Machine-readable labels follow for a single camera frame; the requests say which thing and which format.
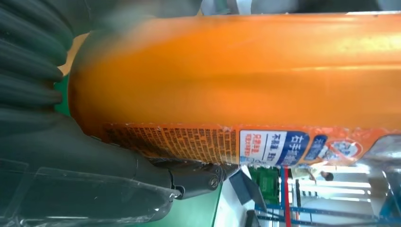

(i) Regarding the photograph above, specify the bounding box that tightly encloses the green plastic crate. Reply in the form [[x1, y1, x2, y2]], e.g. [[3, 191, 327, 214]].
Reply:
[[249, 166, 280, 206]]

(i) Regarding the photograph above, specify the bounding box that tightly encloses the clear plastic cover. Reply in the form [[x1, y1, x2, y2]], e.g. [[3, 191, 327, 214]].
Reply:
[[0, 159, 183, 227]]

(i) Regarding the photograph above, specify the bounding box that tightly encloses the blue metal rack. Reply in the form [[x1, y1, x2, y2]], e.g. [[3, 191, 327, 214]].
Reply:
[[254, 166, 401, 227]]

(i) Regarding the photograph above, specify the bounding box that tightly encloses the black handheld controller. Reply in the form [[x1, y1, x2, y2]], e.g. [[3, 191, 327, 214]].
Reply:
[[245, 209, 261, 227]]

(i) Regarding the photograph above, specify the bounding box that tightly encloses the person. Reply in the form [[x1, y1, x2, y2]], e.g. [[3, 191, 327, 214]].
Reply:
[[291, 166, 334, 183]]

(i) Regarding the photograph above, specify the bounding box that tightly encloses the green table mat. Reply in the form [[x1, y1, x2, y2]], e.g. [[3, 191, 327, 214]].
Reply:
[[53, 73, 223, 227]]

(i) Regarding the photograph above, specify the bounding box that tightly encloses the tablet in blue folio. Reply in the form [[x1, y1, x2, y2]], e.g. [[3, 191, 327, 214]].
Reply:
[[228, 169, 267, 214]]

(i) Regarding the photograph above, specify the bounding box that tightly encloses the white desk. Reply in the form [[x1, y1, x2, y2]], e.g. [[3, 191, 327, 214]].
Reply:
[[213, 166, 261, 227]]

